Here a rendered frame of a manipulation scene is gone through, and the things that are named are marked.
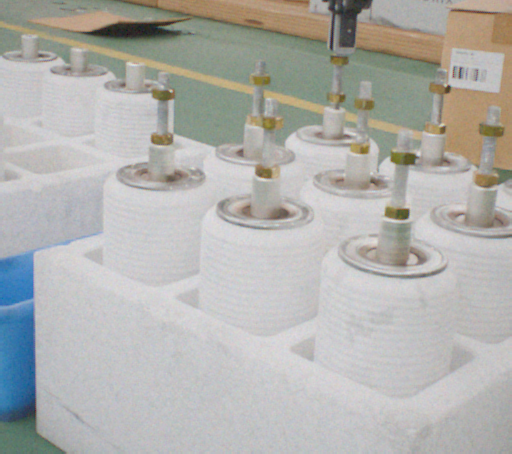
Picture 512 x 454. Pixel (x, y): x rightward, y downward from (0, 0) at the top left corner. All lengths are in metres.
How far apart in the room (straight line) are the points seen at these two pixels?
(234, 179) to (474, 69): 1.10
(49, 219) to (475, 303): 0.50
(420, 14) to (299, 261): 2.58
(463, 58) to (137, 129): 0.91
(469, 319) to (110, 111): 0.56
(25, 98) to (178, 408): 0.68
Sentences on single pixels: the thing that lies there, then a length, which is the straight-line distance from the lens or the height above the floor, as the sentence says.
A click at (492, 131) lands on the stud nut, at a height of 0.33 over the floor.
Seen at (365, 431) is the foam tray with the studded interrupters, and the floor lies 0.17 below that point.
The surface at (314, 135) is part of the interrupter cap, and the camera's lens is 0.96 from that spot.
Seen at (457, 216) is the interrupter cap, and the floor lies 0.25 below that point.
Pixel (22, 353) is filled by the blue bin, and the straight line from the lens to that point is 0.90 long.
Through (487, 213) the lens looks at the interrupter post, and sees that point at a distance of 0.74.
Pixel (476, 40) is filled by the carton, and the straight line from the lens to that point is 1.88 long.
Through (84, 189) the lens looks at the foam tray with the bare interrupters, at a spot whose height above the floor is 0.16.
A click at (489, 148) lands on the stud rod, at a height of 0.31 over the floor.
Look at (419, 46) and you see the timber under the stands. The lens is 3.15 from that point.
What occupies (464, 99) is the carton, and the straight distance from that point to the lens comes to 1.90.
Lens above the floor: 0.48
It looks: 18 degrees down
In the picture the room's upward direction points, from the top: 3 degrees clockwise
